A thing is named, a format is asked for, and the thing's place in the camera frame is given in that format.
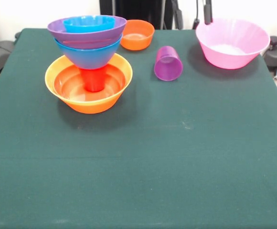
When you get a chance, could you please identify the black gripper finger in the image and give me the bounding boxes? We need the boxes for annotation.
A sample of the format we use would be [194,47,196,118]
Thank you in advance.
[203,0,213,25]
[171,0,184,31]

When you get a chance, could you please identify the large pink bowl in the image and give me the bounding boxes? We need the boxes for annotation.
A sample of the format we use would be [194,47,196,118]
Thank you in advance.
[195,18,271,70]

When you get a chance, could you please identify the small red-orange bowl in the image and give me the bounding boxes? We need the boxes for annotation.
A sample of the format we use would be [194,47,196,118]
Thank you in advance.
[120,20,155,51]

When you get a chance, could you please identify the purple cup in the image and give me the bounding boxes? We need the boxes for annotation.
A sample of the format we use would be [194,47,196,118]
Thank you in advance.
[154,45,184,82]

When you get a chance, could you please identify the small blue bowl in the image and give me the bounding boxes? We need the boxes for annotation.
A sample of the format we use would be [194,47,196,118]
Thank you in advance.
[63,15,116,33]

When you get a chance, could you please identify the wide purple bowl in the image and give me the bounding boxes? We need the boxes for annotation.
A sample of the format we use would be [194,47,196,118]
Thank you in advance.
[47,16,127,50]

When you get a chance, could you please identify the wide red-orange bowl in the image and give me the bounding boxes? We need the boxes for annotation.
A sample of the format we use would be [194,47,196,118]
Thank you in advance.
[53,62,126,102]

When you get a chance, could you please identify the large blue bowl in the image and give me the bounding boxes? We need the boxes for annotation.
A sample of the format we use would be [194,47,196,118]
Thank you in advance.
[53,33,124,70]

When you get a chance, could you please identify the red cup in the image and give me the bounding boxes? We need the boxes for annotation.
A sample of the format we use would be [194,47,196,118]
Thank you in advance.
[80,67,107,93]

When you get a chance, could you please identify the large orange bowl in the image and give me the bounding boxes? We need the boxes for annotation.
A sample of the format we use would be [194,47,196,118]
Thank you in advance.
[44,52,133,115]

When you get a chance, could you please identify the dark green table cloth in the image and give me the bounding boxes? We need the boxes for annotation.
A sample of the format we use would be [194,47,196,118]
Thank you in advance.
[0,28,277,229]

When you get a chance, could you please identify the black plug with cable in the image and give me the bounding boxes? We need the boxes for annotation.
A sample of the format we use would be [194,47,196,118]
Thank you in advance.
[192,0,208,30]

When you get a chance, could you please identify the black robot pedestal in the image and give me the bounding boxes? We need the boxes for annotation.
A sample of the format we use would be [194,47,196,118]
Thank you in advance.
[99,0,175,30]

